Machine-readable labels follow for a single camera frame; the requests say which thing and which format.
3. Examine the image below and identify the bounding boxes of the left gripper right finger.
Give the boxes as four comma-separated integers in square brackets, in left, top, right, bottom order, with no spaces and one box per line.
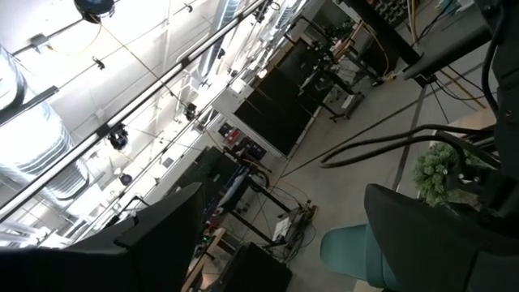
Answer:
[363,183,519,292]

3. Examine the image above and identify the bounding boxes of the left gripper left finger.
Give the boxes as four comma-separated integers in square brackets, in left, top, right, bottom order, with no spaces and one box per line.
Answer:
[68,182,206,292]

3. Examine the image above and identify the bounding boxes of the green rubber slide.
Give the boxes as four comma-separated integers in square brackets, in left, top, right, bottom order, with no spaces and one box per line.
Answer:
[319,222,403,292]

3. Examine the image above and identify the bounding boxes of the green succulent in patterned pot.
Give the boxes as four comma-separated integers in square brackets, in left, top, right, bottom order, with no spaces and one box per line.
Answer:
[412,141,494,208]

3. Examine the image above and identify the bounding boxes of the black rectangular panel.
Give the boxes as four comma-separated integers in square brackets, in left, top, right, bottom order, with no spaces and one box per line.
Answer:
[220,242,294,292]

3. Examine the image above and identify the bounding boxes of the black metal background workstation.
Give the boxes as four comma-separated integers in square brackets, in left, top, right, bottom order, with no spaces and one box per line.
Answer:
[178,145,321,264]

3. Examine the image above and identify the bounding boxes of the metal overhead crossbar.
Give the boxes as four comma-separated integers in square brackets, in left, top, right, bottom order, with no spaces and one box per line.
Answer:
[0,0,271,223]

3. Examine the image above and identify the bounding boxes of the large grey desk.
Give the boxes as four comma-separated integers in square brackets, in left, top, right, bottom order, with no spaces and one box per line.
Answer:
[403,22,494,82]

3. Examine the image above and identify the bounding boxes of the black room divider panels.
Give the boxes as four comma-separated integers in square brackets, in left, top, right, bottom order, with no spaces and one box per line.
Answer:
[233,38,328,158]

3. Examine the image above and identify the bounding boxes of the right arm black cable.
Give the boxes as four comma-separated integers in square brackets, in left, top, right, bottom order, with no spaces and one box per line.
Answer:
[318,123,494,170]

